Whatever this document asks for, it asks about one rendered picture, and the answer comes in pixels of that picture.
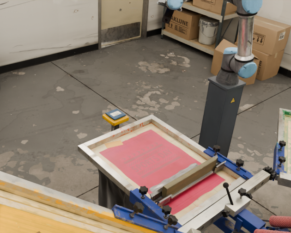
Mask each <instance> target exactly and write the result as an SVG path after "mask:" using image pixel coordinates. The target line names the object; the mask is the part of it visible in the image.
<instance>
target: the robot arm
mask: <svg viewBox="0 0 291 233"><path fill-rule="evenodd" d="M225 1H228V2H229V3H231V4H233V5H235V6H237V9H236V13H237V15H238V16H239V27H238V45H237V48H235V47H229V48H226V49H225V50H224V53H223V59H222V64H221V69H220V71H219V72H218V74H217V77H216V81H217V82H218V83H220V84H223V85H226V86H234V85H237V84H238V82H239V78H238V76H240V77H242V78H244V79H246V78H249V77H251V76H252V75H253V74H254V73H255V72H256V70H257V65H256V63H254V55H253V54H252V43H253V31H254V18H255V15H256V14H257V13H258V11H259V10H260V8H261V6H262V2H263V0H225ZM184 2H185V0H159V1H158V2H157V4H158V5H160V6H164V7H166V10H165V12H164V15H163V18H162V22H164V23H167V24H169V23H170V20H171V17H172V15H173V13H174V10H175V11H176V10H177V11H179V12H181V11H182V4H183V3H184Z"/></svg>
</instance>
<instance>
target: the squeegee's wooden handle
mask: <svg viewBox="0 0 291 233"><path fill-rule="evenodd" d="M216 162H217V159H216V158H214V157H212V158H210V159H209V160H207V161H205V162H203V163H202V164H200V165H198V166H197V167H195V168H193V169H192V170H190V171H188V172H187V173H185V174H183V175H181V176H180V177H178V178H176V179H174V180H173V181H171V182H169V183H168V184H166V185H164V186H163V190H162V198H165V197H166V196H168V195H169V194H172V195H173V194H175V193H176V192H178V191H179V190H181V189H183V188H184V187H186V186H188V185H189V184H191V183H192V182H194V181H195V180H197V179H199V178H200V177H202V176H204V175H205V174H207V173H208V172H210V171H213V170H214V167H215V166H216Z"/></svg>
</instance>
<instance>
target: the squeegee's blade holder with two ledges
mask: <svg viewBox="0 0 291 233"><path fill-rule="evenodd" d="M211 174H213V171H210V172H208V173H207V174H205V175H204V176H202V177H200V178H199V179H197V180H195V181H194V182H192V183H191V184H189V185H188V186H186V187H184V188H183V189H181V190H179V191H178V192H176V193H175V194H173V195H172V196H171V197H170V198H171V199H173V198H174V197H176V196H177V195H179V194H181V193H182V192H184V191H186V190H187V189H189V188H190V187H192V186H194V185H195V184H197V183H198V182H200V181H201V180H203V179H205V178H206V177H208V176H210V175H211Z"/></svg>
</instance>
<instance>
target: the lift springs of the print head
mask: <svg viewBox="0 0 291 233"><path fill-rule="evenodd" d="M263 221H267V222H269V223H270V225H271V226H272V227H281V228H291V217H290V216H274V215H272V216H271V217H270V219H269V220H263ZM234 233H243V232H234ZM254 233H291V232H284V231H274V230H264V229H256V230H255V231H254Z"/></svg>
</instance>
